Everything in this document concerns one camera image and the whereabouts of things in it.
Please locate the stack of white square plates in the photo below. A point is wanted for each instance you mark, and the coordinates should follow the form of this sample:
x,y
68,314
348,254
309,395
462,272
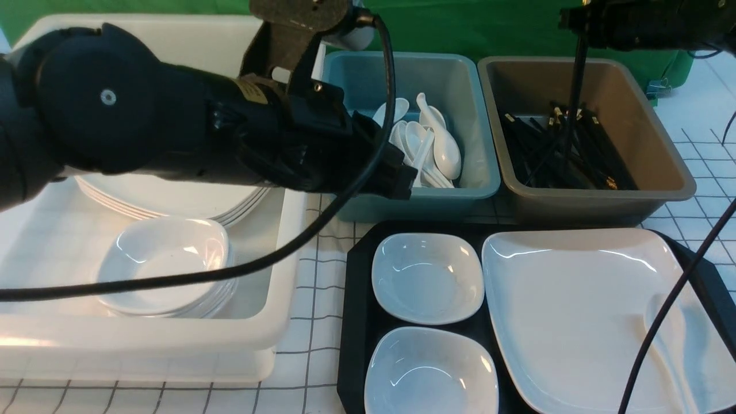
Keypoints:
x,y
144,197

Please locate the brown plastic bin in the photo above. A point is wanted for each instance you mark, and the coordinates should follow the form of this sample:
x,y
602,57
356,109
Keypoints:
x,y
524,86

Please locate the stack of white small dishes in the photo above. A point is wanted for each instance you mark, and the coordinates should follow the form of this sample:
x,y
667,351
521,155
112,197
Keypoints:
x,y
168,246

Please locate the white small dish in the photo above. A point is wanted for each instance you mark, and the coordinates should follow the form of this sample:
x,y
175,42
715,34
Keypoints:
x,y
427,278
427,370

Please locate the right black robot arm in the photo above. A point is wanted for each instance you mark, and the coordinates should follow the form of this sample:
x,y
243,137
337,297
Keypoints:
x,y
653,25

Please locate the white plastic tub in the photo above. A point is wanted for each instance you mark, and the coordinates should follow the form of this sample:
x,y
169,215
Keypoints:
x,y
62,236

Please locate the white spoons pile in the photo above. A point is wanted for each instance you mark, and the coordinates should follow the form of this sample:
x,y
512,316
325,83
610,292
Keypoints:
x,y
426,145

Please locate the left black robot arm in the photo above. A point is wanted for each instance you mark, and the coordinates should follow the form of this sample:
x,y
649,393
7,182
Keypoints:
x,y
78,101

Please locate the teal plastic bin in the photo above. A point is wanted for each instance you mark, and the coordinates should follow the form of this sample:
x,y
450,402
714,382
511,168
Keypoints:
x,y
451,84

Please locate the white ceramic soup spoon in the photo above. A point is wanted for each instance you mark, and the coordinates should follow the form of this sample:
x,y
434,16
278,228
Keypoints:
x,y
670,345

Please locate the blue binder clip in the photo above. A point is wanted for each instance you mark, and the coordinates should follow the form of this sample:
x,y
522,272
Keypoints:
x,y
658,88

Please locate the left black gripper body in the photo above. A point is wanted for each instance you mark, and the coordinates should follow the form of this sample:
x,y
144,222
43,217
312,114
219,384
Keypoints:
x,y
305,139

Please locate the black chopsticks pile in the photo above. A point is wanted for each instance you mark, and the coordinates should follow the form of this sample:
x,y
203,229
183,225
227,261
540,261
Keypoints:
x,y
545,156

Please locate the large white square plate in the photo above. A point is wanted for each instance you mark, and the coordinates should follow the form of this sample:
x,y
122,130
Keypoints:
x,y
567,310

